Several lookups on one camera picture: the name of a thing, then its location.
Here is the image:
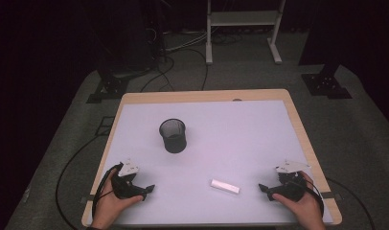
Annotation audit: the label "black mesh pen holder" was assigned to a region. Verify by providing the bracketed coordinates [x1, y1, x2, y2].
[158, 118, 188, 154]

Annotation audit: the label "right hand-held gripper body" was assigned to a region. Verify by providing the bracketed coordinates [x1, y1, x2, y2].
[268, 160, 311, 202]

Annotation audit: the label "black stand base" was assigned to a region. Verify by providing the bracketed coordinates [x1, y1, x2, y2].
[86, 71, 130, 104]
[301, 63, 354, 100]

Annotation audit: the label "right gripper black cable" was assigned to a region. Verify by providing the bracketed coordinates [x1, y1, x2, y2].
[297, 173, 326, 219]

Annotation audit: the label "white stick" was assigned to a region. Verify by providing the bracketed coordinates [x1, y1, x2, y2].
[210, 178, 240, 196]

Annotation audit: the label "white floor cables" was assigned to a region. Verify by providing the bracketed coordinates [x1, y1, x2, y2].
[163, 29, 210, 53]

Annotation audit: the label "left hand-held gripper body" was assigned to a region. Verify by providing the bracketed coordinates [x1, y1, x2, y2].
[111, 159, 149, 200]

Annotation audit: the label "wooden table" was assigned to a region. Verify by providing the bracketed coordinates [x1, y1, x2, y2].
[80, 88, 343, 228]

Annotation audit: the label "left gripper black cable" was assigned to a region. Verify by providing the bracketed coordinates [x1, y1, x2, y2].
[91, 162, 124, 219]

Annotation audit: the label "person's right hand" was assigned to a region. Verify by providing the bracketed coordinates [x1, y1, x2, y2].
[272, 172, 326, 230]

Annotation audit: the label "white table mat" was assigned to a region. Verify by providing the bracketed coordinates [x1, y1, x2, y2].
[92, 100, 333, 224]

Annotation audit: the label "black floor cable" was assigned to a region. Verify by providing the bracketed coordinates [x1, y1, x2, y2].
[326, 176, 377, 230]
[182, 47, 210, 92]
[139, 55, 176, 94]
[55, 133, 104, 230]

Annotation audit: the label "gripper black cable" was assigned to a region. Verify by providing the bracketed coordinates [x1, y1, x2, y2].
[297, 173, 326, 219]
[91, 162, 124, 219]

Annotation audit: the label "white metal stand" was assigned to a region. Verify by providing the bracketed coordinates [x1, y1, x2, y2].
[205, 0, 286, 65]

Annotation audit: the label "person's left hand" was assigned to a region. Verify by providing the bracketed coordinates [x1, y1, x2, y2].
[92, 170, 144, 228]

